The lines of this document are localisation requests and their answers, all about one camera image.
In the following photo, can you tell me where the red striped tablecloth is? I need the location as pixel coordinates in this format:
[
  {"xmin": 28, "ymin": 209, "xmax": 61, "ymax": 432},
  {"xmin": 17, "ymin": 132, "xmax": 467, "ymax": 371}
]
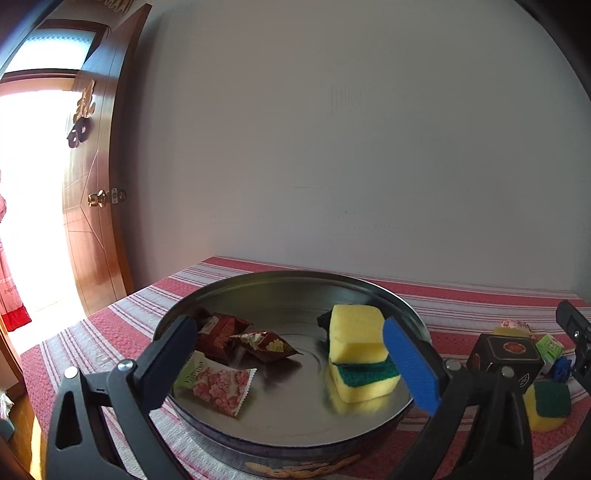
[{"xmin": 21, "ymin": 256, "xmax": 591, "ymax": 480}]

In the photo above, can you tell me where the black rectangular box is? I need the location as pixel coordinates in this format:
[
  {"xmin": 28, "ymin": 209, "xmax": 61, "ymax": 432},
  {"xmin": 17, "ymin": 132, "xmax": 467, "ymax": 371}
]
[{"xmin": 466, "ymin": 333, "xmax": 546, "ymax": 396}]

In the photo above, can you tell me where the round metal cookie tin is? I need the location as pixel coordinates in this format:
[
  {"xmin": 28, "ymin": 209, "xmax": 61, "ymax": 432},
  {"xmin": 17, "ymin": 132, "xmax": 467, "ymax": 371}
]
[{"xmin": 151, "ymin": 270, "xmax": 432, "ymax": 479}]

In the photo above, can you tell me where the red flower print snack packet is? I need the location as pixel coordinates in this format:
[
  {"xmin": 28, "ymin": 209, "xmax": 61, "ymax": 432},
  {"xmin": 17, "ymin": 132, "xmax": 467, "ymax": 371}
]
[{"xmin": 229, "ymin": 329, "xmax": 299, "ymax": 365}]

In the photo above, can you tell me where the plain red snack packet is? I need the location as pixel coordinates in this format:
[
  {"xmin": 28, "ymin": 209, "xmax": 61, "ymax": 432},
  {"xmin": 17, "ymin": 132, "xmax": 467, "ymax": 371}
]
[{"xmin": 198, "ymin": 312, "xmax": 254, "ymax": 359}]

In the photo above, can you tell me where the pink flower green packet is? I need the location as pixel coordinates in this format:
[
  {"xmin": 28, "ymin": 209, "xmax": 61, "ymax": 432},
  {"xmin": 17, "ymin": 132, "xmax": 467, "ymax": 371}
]
[{"xmin": 172, "ymin": 350, "xmax": 258, "ymax": 419}]

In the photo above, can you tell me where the wooden door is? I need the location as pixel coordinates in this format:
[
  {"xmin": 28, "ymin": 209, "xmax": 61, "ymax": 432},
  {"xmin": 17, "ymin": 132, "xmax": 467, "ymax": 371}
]
[{"xmin": 61, "ymin": 4, "xmax": 153, "ymax": 319}]

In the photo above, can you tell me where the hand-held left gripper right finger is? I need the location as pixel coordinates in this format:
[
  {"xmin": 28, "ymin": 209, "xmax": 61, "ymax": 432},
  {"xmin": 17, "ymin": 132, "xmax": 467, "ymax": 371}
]
[{"xmin": 382, "ymin": 316, "xmax": 534, "ymax": 480}]

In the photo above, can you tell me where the brass door knob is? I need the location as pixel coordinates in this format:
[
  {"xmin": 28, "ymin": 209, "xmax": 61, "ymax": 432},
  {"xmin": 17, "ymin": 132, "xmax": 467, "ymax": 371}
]
[{"xmin": 88, "ymin": 187, "xmax": 127, "ymax": 209}]

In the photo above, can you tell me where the yellow green scouring sponge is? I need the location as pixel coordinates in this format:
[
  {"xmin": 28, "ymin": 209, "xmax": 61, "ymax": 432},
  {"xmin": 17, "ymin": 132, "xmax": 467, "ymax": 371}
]
[
  {"xmin": 318, "ymin": 304, "xmax": 389, "ymax": 365},
  {"xmin": 329, "ymin": 357, "xmax": 402, "ymax": 404},
  {"xmin": 523, "ymin": 381, "xmax": 572, "ymax": 433}
]

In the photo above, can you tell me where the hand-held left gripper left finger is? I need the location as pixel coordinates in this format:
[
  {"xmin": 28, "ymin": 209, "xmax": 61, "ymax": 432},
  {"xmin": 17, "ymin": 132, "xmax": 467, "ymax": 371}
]
[{"xmin": 45, "ymin": 315, "xmax": 199, "ymax": 480}]

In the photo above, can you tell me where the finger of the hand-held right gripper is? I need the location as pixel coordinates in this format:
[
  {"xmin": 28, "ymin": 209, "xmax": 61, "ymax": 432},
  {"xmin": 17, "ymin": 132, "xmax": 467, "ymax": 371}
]
[
  {"xmin": 556, "ymin": 299, "xmax": 591, "ymax": 385},
  {"xmin": 551, "ymin": 355, "xmax": 575, "ymax": 382}
]

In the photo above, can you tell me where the red hanging cloth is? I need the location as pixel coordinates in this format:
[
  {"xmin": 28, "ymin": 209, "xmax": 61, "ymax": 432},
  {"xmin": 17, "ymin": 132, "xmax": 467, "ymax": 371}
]
[{"xmin": 0, "ymin": 171, "xmax": 32, "ymax": 333}]

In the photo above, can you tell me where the gold door ornament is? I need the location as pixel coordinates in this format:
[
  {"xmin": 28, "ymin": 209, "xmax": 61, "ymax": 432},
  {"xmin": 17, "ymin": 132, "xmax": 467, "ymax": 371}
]
[{"xmin": 66, "ymin": 79, "xmax": 97, "ymax": 149}]

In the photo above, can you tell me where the green white packet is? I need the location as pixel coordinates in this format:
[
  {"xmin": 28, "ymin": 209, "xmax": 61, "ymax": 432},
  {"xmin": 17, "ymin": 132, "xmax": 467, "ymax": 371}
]
[{"xmin": 533, "ymin": 333, "xmax": 567, "ymax": 376}]

